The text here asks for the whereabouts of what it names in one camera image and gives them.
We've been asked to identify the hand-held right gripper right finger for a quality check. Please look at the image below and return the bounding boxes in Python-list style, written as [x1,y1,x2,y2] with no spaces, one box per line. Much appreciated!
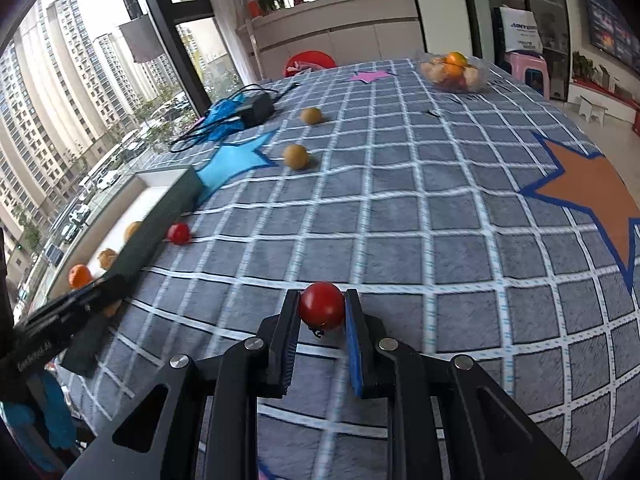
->
[344,287,583,480]

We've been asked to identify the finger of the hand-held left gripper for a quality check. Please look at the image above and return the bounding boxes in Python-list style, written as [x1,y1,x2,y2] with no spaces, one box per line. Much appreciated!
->
[62,274,132,333]

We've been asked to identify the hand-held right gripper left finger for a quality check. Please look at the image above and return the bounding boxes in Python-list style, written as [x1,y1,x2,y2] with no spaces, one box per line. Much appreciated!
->
[62,289,302,480]

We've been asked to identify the white tray with dark rim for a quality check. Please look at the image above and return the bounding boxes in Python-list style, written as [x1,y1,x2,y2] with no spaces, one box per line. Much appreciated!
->
[30,165,203,378]

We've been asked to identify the blue cloth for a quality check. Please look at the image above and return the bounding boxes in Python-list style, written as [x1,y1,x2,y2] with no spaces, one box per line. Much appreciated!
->
[5,370,78,453]

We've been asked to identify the grey checked tablecloth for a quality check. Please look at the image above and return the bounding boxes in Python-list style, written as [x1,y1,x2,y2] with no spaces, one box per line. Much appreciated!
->
[65,57,640,480]

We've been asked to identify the blue star patch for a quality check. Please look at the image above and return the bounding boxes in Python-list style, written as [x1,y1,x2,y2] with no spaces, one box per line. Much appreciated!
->
[195,130,281,206]

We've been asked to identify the blue plastic glove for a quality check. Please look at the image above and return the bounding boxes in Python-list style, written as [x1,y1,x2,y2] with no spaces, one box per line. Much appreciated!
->
[192,100,251,141]

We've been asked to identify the grey hanging cloth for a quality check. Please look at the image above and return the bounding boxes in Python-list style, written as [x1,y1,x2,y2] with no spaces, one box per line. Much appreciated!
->
[119,15,163,63]

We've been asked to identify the pink star patch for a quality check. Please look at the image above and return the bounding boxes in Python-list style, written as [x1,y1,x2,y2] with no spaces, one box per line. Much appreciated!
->
[347,69,396,85]

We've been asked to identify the clear plastic bowl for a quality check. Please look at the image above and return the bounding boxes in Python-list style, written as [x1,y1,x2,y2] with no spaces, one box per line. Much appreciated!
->
[417,51,488,93]

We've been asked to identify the red round stool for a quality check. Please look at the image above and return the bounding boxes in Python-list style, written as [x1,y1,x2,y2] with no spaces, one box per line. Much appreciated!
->
[283,51,338,78]

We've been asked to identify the white counter cabinet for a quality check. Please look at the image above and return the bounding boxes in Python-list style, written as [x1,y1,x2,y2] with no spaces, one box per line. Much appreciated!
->
[237,0,426,83]

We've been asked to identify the pink plastic stool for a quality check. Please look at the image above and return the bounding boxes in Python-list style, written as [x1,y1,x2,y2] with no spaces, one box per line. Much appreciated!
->
[505,52,551,96]

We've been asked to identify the small white stool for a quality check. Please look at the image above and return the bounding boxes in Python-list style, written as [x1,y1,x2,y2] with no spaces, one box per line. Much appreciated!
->
[577,95,608,126]

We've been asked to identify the white shopping bag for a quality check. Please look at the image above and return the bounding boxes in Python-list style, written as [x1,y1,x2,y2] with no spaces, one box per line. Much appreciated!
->
[492,5,543,56]

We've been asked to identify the white television stand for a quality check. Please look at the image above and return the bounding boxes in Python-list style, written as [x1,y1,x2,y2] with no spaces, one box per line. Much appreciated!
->
[570,77,640,126]

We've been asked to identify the potted plant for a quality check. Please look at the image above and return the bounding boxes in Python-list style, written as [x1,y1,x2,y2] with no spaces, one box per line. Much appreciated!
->
[572,52,598,81]

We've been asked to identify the black power adapter with cable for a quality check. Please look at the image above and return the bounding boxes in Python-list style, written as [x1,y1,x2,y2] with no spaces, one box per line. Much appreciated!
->
[170,82,301,153]

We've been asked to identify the wall television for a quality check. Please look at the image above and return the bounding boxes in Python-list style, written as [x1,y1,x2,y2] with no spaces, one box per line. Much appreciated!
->
[577,0,640,73]

